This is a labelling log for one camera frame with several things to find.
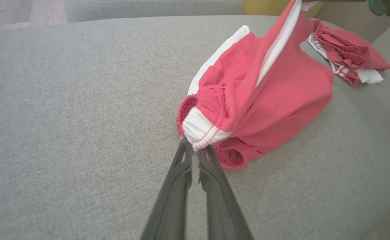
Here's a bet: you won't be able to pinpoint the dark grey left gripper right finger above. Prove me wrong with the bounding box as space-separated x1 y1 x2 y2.
198 144 254 240

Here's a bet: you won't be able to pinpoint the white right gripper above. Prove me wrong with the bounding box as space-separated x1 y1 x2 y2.
315 0 390 16

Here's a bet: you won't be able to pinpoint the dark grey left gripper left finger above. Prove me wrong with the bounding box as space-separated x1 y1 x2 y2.
141 137 193 240

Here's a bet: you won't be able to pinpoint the red basketball jersey white sleeves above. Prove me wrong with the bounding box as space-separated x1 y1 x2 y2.
306 18 390 86

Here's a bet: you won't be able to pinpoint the red shorts white stripes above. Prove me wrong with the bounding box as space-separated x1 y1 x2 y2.
176 0 335 170

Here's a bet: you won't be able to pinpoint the grey sofa side cushion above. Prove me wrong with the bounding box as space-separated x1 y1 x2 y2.
315 3 390 44

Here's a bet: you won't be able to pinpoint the yellow pillow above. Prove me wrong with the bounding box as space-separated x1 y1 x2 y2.
242 0 324 18

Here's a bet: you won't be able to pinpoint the grey sofa back cushion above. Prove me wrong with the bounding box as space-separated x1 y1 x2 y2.
65 0 244 23

